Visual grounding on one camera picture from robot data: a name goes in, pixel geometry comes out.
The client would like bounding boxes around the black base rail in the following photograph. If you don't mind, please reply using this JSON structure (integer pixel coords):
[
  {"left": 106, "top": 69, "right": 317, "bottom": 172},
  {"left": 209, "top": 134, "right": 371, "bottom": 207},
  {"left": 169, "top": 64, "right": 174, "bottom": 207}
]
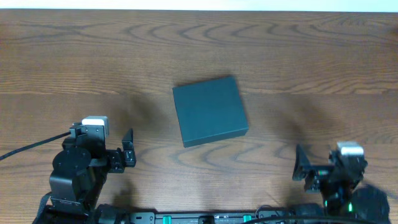
[{"left": 96, "top": 210, "right": 368, "bottom": 224}]

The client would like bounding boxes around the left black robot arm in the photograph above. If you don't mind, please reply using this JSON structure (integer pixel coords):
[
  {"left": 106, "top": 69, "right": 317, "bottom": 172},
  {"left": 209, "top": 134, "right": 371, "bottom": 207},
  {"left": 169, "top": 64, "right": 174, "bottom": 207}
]
[{"left": 34, "top": 123, "right": 136, "bottom": 224}]

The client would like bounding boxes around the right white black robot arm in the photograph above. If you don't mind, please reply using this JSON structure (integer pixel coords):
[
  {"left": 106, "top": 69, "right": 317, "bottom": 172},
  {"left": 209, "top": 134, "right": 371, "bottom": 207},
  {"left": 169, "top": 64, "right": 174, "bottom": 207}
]
[{"left": 291, "top": 141, "right": 391, "bottom": 223}]

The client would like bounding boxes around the left black cable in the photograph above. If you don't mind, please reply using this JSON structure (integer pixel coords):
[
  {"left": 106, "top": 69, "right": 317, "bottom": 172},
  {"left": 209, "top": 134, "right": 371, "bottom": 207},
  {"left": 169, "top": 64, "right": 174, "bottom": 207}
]
[{"left": 0, "top": 131, "right": 72, "bottom": 161}]

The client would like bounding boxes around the black gift box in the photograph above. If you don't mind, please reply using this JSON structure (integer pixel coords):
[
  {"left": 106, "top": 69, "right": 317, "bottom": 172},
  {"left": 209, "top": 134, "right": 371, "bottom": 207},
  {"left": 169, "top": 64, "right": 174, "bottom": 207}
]
[{"left": 172, "top": 77, "right": 249, "bottom": 147}]

